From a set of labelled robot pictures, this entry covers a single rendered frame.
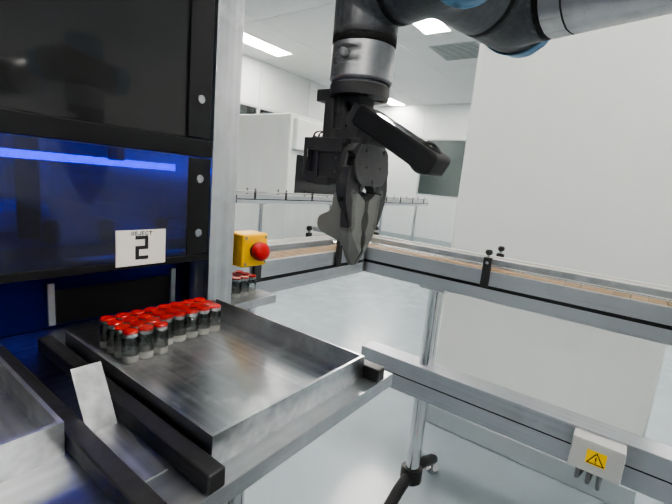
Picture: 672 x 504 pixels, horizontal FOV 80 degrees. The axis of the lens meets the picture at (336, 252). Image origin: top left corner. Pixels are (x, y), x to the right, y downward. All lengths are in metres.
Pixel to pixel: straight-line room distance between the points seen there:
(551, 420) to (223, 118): 1.19
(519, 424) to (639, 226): 0.87
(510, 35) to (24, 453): 0.63
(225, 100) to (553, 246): 1.44
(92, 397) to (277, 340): 0.30
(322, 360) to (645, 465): 1.00
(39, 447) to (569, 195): 1.77
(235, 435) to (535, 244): 1.61
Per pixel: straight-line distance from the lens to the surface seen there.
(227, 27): 0.86
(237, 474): 0.44
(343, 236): 0.48
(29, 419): 0.56
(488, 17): 0.50
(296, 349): 0.68
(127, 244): 0.74
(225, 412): 0.52
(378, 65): 0.49
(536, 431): 1.43
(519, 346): 1.98
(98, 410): 0.52
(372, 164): 0.49
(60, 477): 0.47
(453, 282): 1.34
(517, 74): 1.98
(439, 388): 1.48
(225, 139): 0.83
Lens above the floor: 1.16
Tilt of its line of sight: 10 degrees down
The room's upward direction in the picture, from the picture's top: 5 degrees clockwise
